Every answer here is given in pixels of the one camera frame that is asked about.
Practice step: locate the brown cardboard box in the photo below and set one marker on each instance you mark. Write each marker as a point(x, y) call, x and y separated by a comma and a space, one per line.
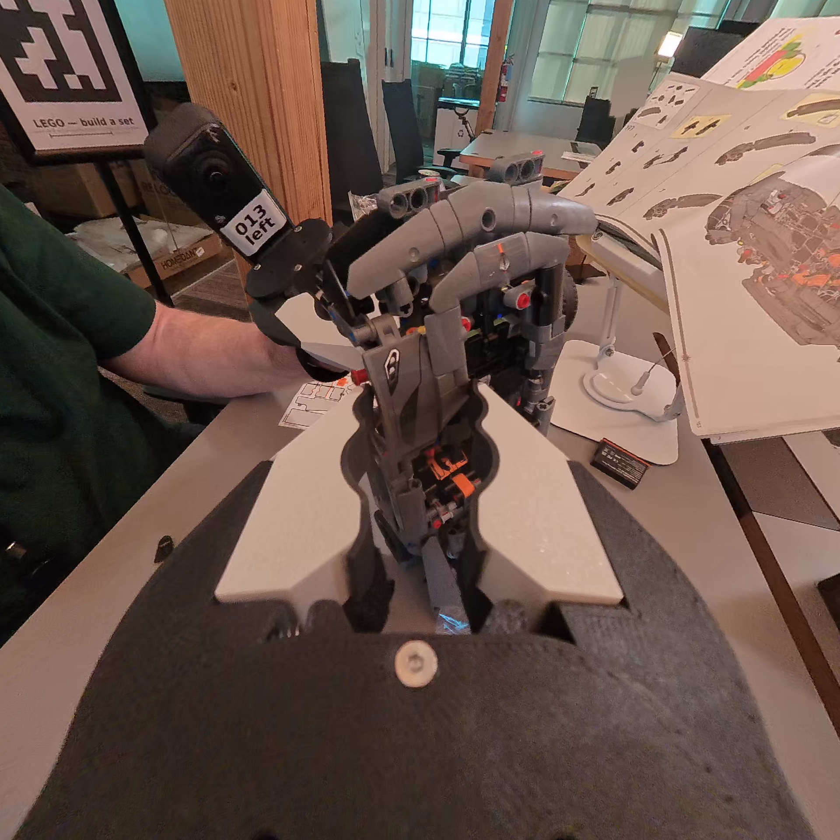
point(85, 190)
point(184, 259)

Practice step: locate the white waste bin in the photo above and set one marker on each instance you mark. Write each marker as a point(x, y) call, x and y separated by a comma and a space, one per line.
point(453, 134)

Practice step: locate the person's left forearm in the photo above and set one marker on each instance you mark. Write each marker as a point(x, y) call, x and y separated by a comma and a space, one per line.
point(210, 354)

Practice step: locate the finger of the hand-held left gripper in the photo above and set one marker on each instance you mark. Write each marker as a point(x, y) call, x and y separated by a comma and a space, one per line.
point(328, 356)

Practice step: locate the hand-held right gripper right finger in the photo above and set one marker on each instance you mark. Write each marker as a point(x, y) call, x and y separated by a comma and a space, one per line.
point(551, 525)

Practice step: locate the person's dark clothing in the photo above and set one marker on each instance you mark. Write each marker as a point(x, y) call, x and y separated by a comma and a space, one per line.
point(59, 407)

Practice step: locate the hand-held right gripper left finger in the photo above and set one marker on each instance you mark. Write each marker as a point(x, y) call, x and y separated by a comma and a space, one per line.
point(295, 525)

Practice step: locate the framed marker sign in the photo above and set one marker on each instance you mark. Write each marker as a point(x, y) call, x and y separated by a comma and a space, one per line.
point(65, 124)

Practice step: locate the small black battery pack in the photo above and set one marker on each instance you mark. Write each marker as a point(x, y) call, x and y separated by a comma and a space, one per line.
point(620, 463)

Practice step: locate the white table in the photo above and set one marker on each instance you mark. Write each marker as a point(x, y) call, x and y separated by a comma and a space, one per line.
point(518, 148)

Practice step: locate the sticker sheet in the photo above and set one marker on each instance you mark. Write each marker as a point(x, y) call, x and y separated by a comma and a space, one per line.
point(308, 407)

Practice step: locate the red fire extinguisher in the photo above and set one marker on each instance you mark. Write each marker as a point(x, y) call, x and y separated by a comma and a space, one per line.
point(504, 82)

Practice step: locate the lego car chassis model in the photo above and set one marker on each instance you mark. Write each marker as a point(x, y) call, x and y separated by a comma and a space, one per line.
point(459, 223)

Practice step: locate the black sign stand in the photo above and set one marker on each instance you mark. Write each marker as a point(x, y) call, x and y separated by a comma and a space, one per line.
point(134, 229)

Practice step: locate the black office chair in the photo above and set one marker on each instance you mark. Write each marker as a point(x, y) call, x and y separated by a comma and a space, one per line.
point(403, 124)
point(351, 144)

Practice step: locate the instruction booklet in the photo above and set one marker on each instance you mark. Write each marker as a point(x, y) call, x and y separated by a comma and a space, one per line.
point(741, 367)

